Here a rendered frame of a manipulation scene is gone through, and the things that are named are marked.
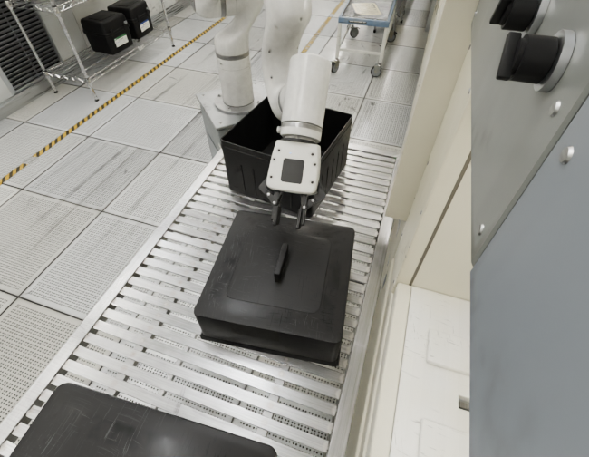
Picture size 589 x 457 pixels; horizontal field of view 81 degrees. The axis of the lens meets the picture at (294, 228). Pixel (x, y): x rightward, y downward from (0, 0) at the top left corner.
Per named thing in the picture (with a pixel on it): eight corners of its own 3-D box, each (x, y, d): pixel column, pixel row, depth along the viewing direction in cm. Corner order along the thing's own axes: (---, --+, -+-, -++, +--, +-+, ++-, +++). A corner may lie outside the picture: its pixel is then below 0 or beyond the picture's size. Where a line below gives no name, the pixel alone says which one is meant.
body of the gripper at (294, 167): (271, 130, 67) (263, 188, 68) (323, 136, 65) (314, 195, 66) (279, 138, 74) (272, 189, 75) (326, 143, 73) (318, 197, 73)
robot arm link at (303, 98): (272, 124, 72) (292, 118, 64) (281, 60, 71) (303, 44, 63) (307, 133, 76) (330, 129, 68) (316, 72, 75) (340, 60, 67)
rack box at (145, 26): (140, 41, 324) (130, 9, 304) (114, 37, 329) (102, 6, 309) (157, 29, 343) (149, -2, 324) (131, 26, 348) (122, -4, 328)
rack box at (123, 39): (114, 56, 301) (101, 24, 281) (90, 52, 308) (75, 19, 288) (137, 43, 319) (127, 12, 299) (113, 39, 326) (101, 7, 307)
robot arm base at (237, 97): (208, 96, 140) (198, 48, 126) (252, 86, 145) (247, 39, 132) (224, 119, 129) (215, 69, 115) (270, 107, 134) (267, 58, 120)
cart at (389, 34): (348, 34, 381) (353, -17, 345) (395, 40, 371) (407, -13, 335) (329, 73, 319) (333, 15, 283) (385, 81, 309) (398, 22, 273)
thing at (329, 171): (347, 162, 112) (354, 114, 99) (311, 218, 95) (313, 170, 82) (272, 140, 120) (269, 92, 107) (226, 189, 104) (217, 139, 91)
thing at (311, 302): (241, 234, 92) (235, 198, 82) (352, 252, 88) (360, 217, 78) (198, 338, 73) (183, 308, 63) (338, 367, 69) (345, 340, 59)
